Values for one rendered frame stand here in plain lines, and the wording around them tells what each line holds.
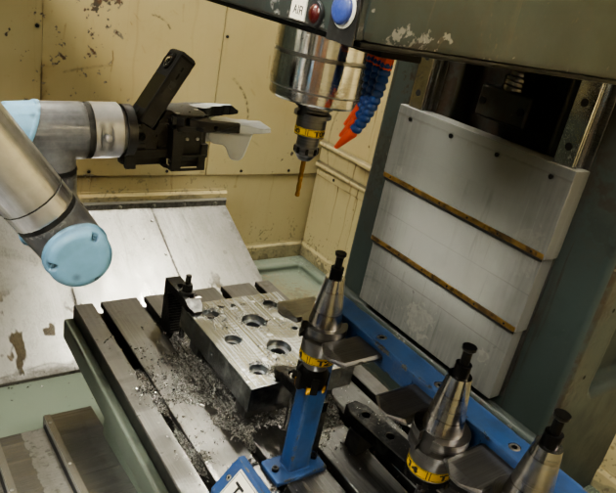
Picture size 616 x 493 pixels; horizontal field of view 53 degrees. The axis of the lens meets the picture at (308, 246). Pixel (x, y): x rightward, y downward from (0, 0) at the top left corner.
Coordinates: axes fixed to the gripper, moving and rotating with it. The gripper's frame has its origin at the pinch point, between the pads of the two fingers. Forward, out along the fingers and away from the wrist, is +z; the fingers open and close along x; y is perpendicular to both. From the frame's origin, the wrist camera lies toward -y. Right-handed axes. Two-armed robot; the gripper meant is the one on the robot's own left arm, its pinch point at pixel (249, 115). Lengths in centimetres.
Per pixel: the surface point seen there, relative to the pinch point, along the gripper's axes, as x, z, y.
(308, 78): 5.2, 6.2, -7.1
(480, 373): 18, 54, 51
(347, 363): 35.9, -3.3, 21.0
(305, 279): -86, 85, 88
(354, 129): 17.0, 6.8, -2.8
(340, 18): 30.0, -8.8, -17.9
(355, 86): 7.8, 13.2, -6.8
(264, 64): -101, 63, 9
